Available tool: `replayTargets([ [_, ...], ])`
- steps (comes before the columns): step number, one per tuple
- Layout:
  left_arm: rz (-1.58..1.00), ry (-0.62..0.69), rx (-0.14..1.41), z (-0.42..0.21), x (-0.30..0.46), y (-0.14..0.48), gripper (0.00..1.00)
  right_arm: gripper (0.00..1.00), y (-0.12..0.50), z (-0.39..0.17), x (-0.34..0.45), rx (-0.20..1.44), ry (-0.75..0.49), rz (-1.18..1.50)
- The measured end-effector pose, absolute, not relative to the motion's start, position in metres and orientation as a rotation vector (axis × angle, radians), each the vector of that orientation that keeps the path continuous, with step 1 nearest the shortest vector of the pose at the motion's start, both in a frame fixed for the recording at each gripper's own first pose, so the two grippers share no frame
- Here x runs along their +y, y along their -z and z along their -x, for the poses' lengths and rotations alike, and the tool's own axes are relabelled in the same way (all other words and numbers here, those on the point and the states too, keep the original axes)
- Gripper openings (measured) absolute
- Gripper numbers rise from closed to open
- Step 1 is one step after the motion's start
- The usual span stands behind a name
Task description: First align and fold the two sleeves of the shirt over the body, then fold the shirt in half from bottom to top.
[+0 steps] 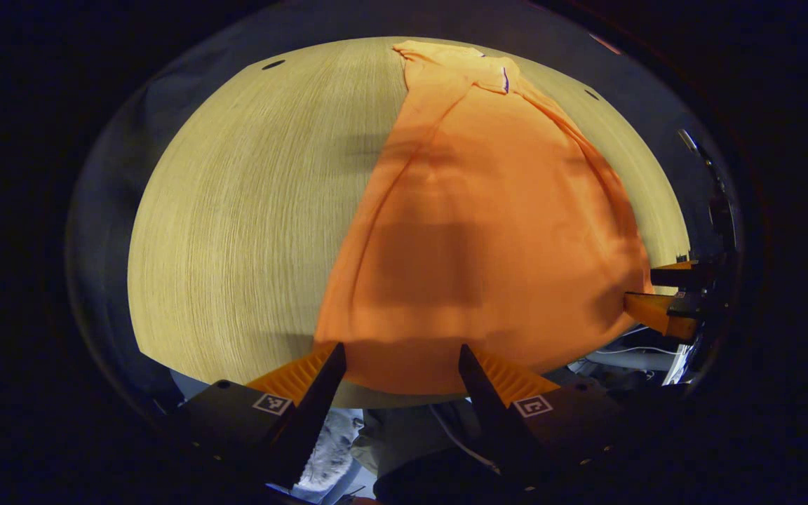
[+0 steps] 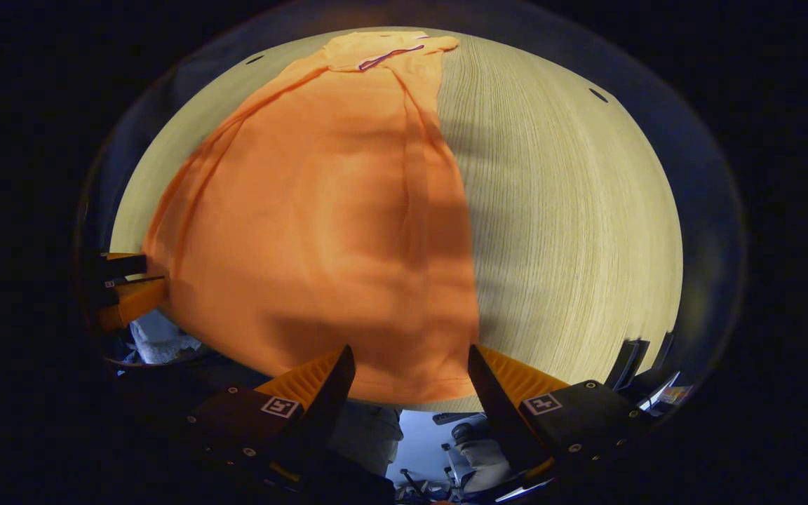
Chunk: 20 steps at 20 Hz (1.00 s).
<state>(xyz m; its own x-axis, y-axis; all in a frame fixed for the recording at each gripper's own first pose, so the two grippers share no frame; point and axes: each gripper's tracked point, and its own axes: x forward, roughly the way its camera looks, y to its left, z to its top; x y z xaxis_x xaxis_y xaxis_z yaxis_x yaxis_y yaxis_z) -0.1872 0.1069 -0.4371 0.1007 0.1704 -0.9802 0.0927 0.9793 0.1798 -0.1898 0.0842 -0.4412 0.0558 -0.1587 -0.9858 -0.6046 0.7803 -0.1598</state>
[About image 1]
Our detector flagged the orange T-shirt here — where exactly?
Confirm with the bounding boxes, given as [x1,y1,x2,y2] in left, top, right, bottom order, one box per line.
[314,40,655,396]

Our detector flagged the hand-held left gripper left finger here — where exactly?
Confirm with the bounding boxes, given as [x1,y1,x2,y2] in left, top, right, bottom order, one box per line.
[164,342,347,492]

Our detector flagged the person's grey trousers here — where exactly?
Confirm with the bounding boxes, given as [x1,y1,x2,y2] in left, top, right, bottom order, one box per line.
[350,405,489,479]

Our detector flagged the white cable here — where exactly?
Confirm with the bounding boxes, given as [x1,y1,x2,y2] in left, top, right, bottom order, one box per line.
[429,403,504,476]

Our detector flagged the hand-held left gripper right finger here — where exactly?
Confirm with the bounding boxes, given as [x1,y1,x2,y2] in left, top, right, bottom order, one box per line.
[458,344,624,486]

